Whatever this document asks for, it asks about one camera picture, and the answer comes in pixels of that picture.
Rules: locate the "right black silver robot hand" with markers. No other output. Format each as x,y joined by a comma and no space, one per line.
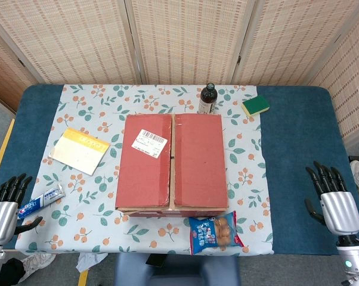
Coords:
340,211

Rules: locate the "blue snack bag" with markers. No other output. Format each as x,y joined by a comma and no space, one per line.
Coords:
209,233

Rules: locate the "green yellow sponge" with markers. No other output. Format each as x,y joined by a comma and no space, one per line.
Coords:
255,104

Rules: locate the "woven folding screen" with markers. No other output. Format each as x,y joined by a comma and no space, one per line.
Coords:
182,38

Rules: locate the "blue robot base seat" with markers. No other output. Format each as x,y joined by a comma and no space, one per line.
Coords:
176,272

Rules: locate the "floral print tablecloth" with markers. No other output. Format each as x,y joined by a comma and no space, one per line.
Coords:
87,214

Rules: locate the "dark drink bottle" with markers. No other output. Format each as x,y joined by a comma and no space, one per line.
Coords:
207,98

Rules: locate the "yellow white notebook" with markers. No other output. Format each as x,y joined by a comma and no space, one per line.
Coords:
78,152

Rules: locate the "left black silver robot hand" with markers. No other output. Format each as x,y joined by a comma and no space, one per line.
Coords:
2,220

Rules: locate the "blue white toothpaste tube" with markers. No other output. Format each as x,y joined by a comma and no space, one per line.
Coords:
42,201

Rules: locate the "crumpled white cloth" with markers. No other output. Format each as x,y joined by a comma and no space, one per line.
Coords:
90,262

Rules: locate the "red cardboard box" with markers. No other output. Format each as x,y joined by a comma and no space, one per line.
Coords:
197,161

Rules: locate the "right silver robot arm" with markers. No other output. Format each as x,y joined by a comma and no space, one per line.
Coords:
354,262

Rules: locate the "blue padded table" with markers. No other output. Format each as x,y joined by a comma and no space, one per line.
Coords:
298,155

